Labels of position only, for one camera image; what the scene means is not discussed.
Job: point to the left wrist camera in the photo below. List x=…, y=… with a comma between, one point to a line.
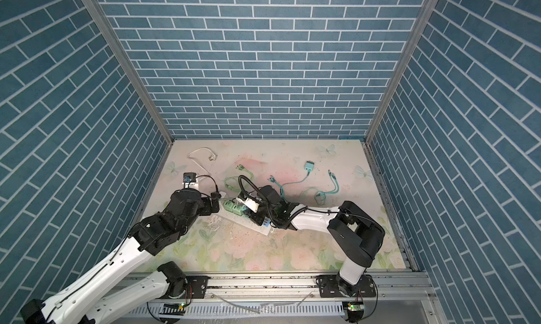
x=190, y=181

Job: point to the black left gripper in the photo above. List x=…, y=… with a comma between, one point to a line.
x=209, y=209

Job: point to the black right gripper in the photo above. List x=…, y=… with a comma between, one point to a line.
x=253, y=215

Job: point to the large teal charger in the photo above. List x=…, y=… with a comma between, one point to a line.
x=309, y=166

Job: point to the white multicolour power strip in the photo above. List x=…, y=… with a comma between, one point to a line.
x=244, y=222

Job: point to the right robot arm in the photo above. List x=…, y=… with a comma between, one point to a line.
x=358, y=235

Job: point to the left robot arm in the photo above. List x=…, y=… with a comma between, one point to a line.
x=144, y=241

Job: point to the light green charger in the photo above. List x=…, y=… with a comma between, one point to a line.
x=240, y=209
x=230, y=206

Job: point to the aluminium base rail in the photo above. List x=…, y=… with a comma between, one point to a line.
x=380, y=297

